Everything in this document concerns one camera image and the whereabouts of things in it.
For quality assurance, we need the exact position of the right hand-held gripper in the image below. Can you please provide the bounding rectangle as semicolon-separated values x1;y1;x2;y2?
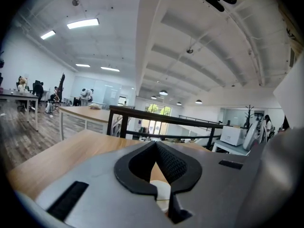
236;53;304;228

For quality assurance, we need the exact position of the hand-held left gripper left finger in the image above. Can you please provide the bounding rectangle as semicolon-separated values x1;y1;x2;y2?
35;141;171;228

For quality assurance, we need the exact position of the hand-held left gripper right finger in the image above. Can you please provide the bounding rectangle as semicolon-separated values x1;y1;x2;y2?
155;141;261;228

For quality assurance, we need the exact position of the white cup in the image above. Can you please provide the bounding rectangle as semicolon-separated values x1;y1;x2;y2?
150;179;172;214

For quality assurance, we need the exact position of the grey table with white legs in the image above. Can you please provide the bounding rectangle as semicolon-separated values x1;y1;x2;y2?
211;139;250;156

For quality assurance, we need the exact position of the white appliance box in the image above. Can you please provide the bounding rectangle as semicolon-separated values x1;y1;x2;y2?
219;125;248;147

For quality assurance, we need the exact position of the black coat rack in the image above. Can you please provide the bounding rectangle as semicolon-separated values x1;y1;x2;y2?
245;104;255;128

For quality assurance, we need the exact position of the thin black railing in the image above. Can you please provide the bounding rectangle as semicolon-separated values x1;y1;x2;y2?
178;114;221;126

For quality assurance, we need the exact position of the wooden table with white legs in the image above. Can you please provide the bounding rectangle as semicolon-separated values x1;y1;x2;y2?
58;106;113;141

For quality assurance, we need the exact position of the black metal railing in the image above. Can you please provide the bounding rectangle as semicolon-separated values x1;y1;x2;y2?
106;104;224;150

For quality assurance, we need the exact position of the glass entrance door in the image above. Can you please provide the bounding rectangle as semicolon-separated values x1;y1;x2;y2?
140;103;172;135

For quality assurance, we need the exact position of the dark desk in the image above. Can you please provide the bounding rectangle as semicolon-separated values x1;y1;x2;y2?
0;88;39;132

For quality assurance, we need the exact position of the flower vase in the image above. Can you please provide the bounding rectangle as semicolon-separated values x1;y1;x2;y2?
18;77;29;95

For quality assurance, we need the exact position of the black head-worn camera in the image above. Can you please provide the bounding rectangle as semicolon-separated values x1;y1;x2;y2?
203;0;238;12

